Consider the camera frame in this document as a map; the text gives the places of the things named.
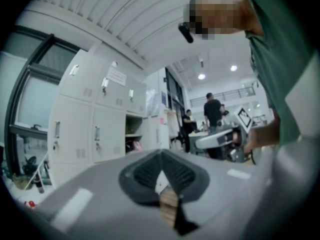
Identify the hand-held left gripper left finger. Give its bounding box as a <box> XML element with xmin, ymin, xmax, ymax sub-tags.
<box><xmin>37</xmin><ymin>149</ymin><xmax>174</xmax><ymax>240</ymax></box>

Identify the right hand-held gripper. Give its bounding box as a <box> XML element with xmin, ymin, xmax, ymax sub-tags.
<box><xmin>195</xmin><ymin>105</ymin><xmax>254</xmax><ymax>164</ymax></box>

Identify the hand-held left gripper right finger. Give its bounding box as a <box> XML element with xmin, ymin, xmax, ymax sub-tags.
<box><xmin>161</xmin><ymin>133</ymin><xmax>320</xmax><ymax>240</ymax></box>

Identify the white metal locker door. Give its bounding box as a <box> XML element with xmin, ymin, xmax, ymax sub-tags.
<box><xmin>141</xmin><ymin>115</ymin><xmax>161</xmax><ymax>150</ymax></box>

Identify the group of white locker doors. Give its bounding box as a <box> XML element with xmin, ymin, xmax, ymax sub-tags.
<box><xmin>47</xmin><ymin>49</ymin><xmax>148</xmax><ymax>165</ymax></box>

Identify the person's right forearm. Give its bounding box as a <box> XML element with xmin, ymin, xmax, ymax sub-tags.
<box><xmin>261</xmin><ymin>108</ymin><xmax>282</xmax><ymax>148</ymax></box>

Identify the white locker cabinet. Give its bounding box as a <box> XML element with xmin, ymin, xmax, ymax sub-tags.
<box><xmin>47</xmin><ymin>48</ymin><xmax>162</xmax><ymax>190</ymax></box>

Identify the person's right hand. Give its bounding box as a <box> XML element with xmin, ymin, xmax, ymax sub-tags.
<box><xmin>243</xmin><ymin>127</ymin><xmax>265</xmax><ymax>155</ymax></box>

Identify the white work table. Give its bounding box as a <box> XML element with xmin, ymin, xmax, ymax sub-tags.
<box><xmin>187</xmin><ymin>130</ymin><xmax>210</xmax><ymax>155</ymax></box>

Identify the white hanging garment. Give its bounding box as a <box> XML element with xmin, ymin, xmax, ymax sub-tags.
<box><xmin>163</xmin><ymin>108</ymin><xmax>180</xmax><ymax>139</ymax></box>

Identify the metal balcony railing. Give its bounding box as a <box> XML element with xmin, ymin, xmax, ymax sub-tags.
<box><xmin>189</xmin><ymin>85</ymin><xmax>256</xmax><ymax>108</ymax></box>

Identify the dark bottle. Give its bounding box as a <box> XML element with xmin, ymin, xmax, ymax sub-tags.
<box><xmin>34</xmin><ymin>173</ymin><xmax>46</xmax><ymax>194</ymax></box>

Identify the pink bag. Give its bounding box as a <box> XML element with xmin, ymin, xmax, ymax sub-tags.
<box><xmin>126</xmin><ymin>140</ymin><xmax>144</xmax><ymax>153</ymax></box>

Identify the red object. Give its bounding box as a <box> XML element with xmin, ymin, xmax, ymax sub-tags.
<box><xmin>23</xmin><ymin>199</ymin><xmax>37</xmax><ymax>210</ymax></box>

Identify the white paper notice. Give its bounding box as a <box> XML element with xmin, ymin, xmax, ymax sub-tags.
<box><xmin>106</xmin><ymin>66</ymin><xmax>127</xmax><ymax>87</ymax></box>

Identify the person's green shirt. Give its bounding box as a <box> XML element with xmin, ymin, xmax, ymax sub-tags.
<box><xmin>243</xmin><ymin>0</ymin><xmax>320</xmax><ymax>149</ymax></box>

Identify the person's head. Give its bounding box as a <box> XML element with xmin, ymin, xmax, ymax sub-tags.
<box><xmin>183</xmin><ymin>0</ymin><xmax>265</xmax><ymax>41</ymax></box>

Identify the dark framed window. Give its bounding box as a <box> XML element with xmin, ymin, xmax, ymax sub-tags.
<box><xmin>4</xmin><ymin>25</ymin><xmax>81</xmax><ymax>180</ymax></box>

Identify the black head-worn camera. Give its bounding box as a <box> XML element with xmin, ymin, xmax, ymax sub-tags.
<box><xmin>177</xmin><ymin>21</ymin><xmax>195</xmax><ymax>44</ymax></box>

